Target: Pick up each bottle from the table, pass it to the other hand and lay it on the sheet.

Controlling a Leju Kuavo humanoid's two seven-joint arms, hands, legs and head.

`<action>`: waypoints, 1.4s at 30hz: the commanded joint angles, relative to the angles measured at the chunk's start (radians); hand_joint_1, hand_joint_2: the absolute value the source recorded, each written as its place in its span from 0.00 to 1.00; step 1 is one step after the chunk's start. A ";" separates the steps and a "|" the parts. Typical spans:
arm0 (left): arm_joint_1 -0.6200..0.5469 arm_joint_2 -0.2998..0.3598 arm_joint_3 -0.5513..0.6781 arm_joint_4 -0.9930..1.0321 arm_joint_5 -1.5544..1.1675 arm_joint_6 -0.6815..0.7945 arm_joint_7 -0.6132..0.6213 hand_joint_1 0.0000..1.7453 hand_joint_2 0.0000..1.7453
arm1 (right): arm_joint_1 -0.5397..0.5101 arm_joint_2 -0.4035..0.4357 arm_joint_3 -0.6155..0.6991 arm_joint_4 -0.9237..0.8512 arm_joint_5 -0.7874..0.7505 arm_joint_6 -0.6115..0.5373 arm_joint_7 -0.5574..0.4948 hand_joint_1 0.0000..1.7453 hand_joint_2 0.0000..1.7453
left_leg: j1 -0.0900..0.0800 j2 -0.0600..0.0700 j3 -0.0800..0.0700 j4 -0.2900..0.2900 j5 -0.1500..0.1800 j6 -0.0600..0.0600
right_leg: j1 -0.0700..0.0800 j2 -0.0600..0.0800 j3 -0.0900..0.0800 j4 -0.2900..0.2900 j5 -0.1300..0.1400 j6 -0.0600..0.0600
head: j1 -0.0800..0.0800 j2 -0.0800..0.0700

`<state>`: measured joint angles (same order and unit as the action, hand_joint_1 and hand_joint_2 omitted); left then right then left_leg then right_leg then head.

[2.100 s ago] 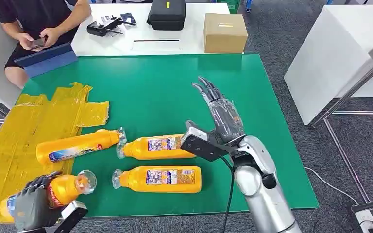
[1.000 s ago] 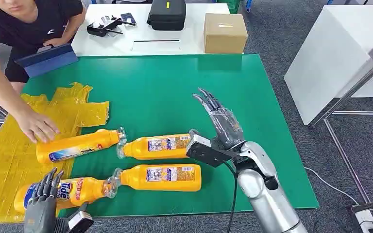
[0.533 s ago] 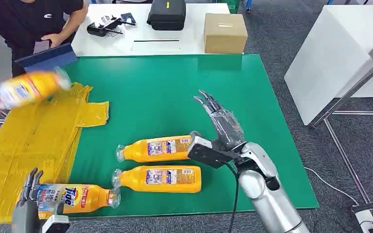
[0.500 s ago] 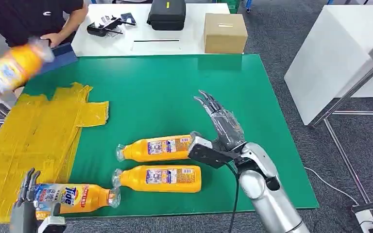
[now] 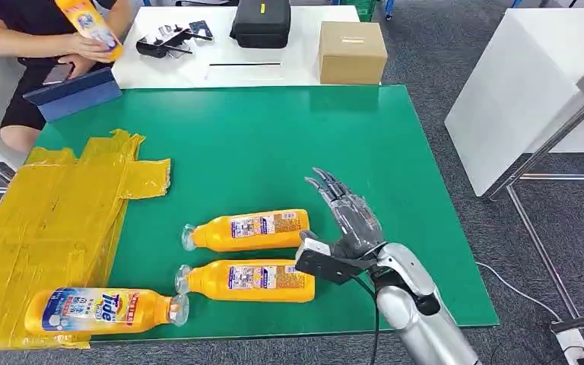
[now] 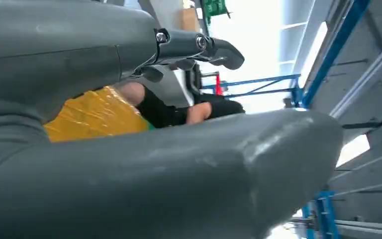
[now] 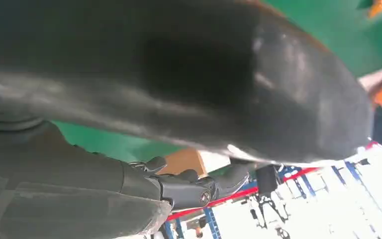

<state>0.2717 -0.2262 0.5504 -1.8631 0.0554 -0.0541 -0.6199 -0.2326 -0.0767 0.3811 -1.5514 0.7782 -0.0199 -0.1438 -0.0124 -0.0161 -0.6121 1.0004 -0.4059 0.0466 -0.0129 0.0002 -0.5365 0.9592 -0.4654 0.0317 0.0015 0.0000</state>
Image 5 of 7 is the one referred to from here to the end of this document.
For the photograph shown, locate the white power strip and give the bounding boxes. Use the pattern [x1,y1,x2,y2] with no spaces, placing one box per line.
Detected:
[556,328,584,363]

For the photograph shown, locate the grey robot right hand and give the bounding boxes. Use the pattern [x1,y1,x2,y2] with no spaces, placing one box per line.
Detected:
[299,167,387,263]

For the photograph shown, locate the small dark card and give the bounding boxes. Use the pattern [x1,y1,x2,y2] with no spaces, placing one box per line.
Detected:
[189,20,214,41]

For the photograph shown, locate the black carrying case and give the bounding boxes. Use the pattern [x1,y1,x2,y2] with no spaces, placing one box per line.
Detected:
[229,0,292,50]

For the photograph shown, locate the person's left hand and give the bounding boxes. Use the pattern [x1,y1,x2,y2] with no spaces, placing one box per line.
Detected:
[57,52,97,80]

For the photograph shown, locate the yellow taped sheet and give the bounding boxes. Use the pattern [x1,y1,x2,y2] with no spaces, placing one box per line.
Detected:
[0,129,172,352]

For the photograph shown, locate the white cabinet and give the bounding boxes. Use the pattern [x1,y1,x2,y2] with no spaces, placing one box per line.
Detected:
[443,7,584,198]

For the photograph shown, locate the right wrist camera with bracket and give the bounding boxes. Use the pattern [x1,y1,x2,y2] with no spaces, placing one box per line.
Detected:
[294,236,379,287]

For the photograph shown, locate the person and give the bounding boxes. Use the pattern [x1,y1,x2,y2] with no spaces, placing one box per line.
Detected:
[0,0,135,154]

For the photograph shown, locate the green table mat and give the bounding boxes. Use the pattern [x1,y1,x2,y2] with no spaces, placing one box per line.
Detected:
[35,84,500,344]

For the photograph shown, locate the white table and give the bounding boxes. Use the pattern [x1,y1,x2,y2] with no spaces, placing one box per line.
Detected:
[112,5,381,90]

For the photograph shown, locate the brown cardboard box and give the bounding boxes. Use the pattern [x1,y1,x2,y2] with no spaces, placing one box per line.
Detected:
[318,21,388,86]

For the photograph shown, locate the green crate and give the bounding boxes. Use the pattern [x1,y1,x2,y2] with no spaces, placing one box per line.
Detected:
[339,0,378,22]

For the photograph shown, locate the orange detergent bottle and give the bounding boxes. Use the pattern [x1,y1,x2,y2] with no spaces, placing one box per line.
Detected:
[24,287,191,337]
[181,208,310,253]
[54,0,124,62]
[174,259,316,303]

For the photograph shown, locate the smartphone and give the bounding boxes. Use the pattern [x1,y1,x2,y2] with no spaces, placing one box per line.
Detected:
[42,62,76,87]

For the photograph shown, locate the person's right hand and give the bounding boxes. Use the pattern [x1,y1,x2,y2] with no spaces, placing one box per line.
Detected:
[68,32,116,65]

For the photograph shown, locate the black controller device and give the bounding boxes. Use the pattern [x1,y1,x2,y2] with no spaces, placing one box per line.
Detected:
[135,25,195,59]

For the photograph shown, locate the blue tablet case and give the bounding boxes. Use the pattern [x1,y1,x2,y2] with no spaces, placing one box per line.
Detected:
[23,67,123,123]

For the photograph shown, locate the white cable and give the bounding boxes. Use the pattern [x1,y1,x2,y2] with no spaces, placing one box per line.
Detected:
[475,262,565,323]

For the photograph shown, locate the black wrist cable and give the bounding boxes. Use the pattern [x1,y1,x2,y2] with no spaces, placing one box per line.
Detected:
[352,277,379,365]

